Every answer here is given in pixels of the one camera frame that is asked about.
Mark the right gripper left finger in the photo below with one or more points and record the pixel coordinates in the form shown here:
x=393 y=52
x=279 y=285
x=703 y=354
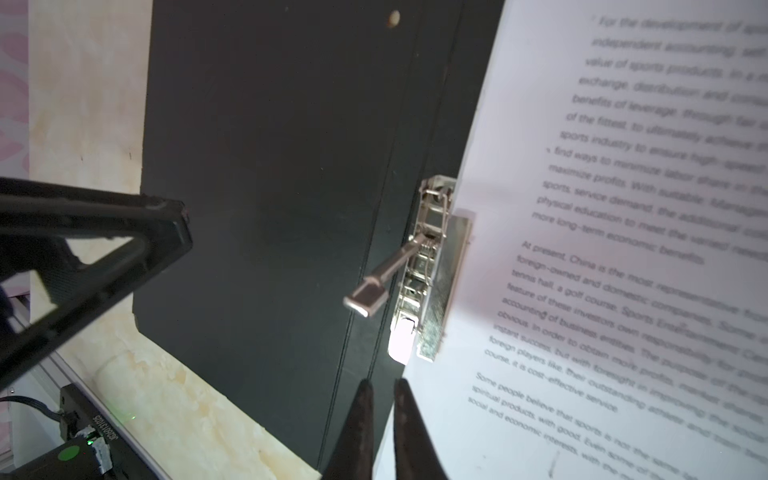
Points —
x=353 y=458

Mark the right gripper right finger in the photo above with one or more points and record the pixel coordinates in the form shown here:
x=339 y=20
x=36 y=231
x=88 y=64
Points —
x=415 y=455

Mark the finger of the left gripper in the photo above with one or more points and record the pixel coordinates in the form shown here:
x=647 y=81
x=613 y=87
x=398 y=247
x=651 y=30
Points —
x=90 y=249

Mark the text sheet corner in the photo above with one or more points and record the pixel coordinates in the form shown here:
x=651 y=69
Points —
x=609 y=320

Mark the red and black folder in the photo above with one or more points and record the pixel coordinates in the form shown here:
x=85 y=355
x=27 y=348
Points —
x=297 y=134

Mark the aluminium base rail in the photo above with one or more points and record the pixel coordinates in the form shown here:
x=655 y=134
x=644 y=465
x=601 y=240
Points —
x=53 y=426

